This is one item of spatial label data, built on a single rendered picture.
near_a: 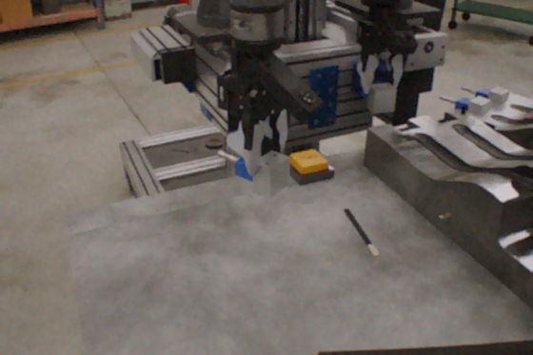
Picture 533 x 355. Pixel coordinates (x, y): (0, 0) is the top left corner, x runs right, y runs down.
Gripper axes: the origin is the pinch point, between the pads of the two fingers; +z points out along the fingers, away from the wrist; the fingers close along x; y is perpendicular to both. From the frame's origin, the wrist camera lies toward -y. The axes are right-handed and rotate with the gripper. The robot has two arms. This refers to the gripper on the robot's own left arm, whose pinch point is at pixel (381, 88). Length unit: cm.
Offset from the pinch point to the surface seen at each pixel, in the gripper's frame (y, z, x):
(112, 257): -24, 15, 58
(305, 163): -7.9, 11.4, 19.4
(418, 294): -44.7, 15.0, 12.6
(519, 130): -11.7, 7.8, -30.1
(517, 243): -44.3, 9.0, -4.6
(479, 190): -37.4, 2.7, -0.3
